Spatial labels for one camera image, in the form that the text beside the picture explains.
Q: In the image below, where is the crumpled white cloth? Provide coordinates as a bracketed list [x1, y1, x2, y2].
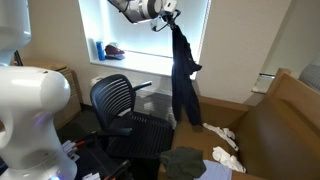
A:
[212, 146, 247, 174]

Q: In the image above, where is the dark green clothing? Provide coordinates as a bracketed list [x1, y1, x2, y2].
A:
[159, 146, 208, 180]

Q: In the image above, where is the white crumpled paper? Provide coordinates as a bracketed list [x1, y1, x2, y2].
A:
[202, 122, 239, 152]

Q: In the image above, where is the white window sill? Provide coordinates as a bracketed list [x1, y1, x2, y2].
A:
[89, 49, 198, 81]

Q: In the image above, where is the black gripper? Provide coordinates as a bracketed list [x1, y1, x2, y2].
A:
[161, 0, 183, 25]

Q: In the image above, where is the blue bottle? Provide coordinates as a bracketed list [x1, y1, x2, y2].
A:
[95, 40, 106, 62]

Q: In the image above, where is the pale lavender clothing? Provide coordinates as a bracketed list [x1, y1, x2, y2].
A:
[194, 159, 233, 180]

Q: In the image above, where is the black mesh office chair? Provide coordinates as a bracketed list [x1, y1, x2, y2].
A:
[89, 73, 174, 160]

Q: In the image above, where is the black flat screen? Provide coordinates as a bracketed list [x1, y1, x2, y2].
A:
[13, 49, 24, 67]

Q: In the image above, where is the red black handled tool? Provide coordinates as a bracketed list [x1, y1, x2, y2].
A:
[73, 134, 98, 148]

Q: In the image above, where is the black long tool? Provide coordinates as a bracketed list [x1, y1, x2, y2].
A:
[103, 159, 132, 180]

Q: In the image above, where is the black clothing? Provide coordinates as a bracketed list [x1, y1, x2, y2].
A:
[170, 23, 203, 127]

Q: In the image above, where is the grey striped pillow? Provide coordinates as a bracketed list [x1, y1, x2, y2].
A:
[298, 54, 320, 93]

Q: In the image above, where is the white marker stack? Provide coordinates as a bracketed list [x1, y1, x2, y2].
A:
[60, 139, 81, 163]

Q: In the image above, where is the brown cardboard box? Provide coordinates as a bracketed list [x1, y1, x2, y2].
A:
[158, 68, 320, 180]

